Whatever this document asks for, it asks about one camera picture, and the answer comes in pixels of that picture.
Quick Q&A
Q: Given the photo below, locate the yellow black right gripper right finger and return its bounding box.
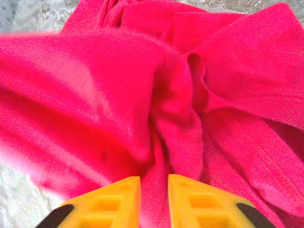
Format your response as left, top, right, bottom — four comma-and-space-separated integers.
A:
167, 173, 277, 228

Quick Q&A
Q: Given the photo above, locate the red t-shirt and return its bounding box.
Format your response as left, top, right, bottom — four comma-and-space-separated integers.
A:
0, 0, 304, 228

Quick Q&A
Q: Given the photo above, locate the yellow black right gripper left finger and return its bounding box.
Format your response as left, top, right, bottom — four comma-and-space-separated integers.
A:
35, 175, 142, 228

